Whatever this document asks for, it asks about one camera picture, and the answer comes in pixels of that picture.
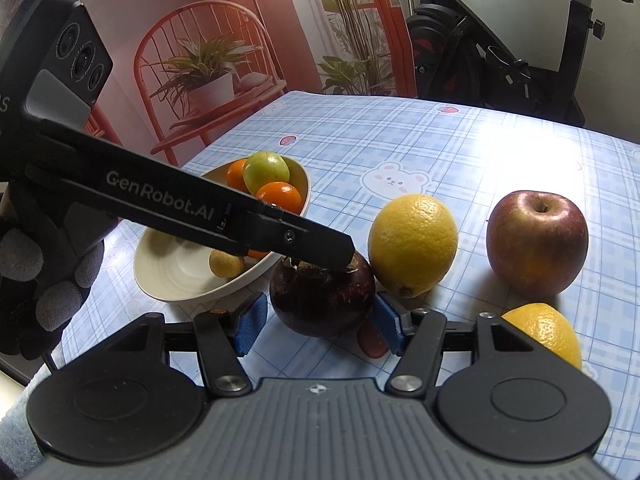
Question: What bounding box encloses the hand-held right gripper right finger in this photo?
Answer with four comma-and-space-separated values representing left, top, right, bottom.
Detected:
372, 291, 536, 397

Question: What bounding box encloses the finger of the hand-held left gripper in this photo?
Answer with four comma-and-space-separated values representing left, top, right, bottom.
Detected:
245, 200, 357, 267

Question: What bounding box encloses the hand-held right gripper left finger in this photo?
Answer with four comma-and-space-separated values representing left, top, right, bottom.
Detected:
112, 292, 268, 398

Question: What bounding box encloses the dark purple mangosteen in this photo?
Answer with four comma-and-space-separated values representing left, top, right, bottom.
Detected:
269, 251, 377, 338

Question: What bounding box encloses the small green jujube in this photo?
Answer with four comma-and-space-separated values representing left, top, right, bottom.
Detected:
243, 151, 291, 193

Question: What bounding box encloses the beige plate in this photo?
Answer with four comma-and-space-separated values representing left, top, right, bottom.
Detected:
133, 156, 312, 303

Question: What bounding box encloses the red apple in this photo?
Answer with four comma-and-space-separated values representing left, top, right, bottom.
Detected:
486, 190, 589, 299

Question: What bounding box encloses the person's left hand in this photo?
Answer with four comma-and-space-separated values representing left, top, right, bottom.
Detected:
0, 180, 121, 361

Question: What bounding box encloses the brown longan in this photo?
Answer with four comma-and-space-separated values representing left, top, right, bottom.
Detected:
208, 251, 246, 279

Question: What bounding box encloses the yellow orange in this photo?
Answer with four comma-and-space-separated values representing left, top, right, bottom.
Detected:
501, 302, 583, 371
368, 193, 459, 299

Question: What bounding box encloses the blue checked tablecloth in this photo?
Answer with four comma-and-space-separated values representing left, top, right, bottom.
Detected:
50, 91, 640, 480

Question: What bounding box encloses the black exercise bike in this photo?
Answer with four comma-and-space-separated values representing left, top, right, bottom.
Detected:
405, 0, 640, 128

